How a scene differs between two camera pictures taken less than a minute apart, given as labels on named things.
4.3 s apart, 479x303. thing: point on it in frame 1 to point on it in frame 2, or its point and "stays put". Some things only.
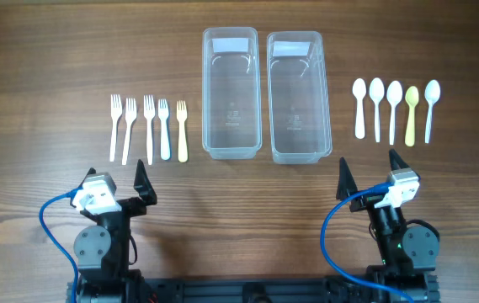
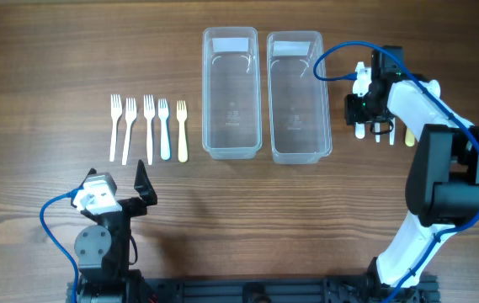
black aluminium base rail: [146, 289] stays put
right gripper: [346, 187] to [353, 115]
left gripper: [141, 185] stays put
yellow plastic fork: [182, 117] stays put
